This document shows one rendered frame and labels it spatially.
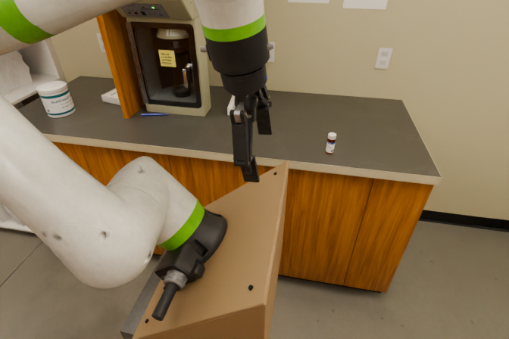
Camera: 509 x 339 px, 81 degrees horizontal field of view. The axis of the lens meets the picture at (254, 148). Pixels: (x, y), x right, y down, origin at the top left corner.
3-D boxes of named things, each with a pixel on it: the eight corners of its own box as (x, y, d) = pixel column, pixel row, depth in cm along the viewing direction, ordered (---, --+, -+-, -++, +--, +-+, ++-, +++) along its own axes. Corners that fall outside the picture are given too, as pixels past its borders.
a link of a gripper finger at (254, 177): (254, 154, 53) (254, 157, 53) (260, 179, 58) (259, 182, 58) (238, 153, 54) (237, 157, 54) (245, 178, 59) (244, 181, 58)
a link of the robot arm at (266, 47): (264, 40, 40) (276, 12, 46) (184, 43, 43) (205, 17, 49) (270, 79, 44) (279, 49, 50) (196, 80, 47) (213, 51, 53)
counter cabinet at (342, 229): (116, 182, 255) (82, 81, 204) (367, 215, 224) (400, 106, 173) (60, 247, 200) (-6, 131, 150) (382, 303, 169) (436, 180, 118)
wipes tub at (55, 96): (60, 105, 164) (49, 79, 156) (81, 107, 162) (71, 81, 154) (42, 116, 154) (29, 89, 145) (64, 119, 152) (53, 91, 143)
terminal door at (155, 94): (145, 103, 156) (127, 20, 133) (202, 108, 151) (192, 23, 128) (145, 104, 155) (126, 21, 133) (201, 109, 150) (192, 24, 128)
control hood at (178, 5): (125, 16, 132) (119, -10, 127) (195, 18, 128) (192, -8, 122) (110, 21, 123) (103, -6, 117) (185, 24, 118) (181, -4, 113)
